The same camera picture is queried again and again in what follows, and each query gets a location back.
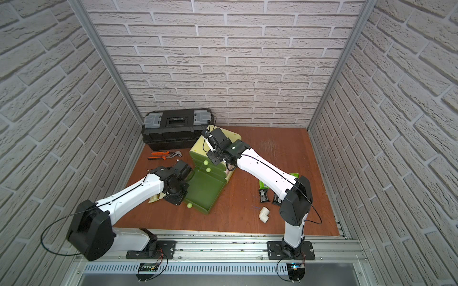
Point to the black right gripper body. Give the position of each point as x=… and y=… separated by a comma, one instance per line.
x=214, y=157

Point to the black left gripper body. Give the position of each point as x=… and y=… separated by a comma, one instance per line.
x=176, y=195

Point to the beige cookie packet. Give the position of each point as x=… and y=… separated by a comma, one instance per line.
x=156, y=197

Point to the yellow-green drawer cabinet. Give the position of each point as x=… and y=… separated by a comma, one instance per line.
x=198, y=153

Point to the green bottom drawer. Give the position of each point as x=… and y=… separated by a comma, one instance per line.
x=204, y=188

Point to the black cookie packet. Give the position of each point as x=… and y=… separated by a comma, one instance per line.
x=263, y=195
x=276, y=200

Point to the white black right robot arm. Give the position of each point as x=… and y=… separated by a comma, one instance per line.
x=295, y=193

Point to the white plastic pipe elbow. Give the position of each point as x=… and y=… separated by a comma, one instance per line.
x=263, y=216

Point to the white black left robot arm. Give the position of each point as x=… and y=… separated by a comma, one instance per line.
x=91, y=230

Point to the black plastic toolbox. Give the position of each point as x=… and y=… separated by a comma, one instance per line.
x=175, y=129

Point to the left controller board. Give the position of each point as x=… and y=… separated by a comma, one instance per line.
x=147, y=271

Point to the controller board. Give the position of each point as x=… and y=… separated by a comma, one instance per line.
x=295, y=271
x=147, y=271

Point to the right controller board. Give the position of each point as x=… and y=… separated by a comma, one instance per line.
x=295, y=271

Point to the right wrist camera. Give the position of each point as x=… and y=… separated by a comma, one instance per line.
x=214, y=138

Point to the orange-handled pliers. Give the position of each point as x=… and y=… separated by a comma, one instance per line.
x=164, y=155

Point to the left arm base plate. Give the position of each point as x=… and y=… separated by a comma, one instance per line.
x=162, y=249

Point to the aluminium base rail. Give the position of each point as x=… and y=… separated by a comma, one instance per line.
x=201, y=252

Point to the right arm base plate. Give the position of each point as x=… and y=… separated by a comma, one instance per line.
x=280, y=250

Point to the aluminium corner post left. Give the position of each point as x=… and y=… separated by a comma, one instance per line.
x=84, y=19

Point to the aluminium corner post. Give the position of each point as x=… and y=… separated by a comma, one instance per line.
x=356, y=31
x=84, y=19

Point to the aluminium corner post right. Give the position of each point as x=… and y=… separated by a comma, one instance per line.
x=356, y=31

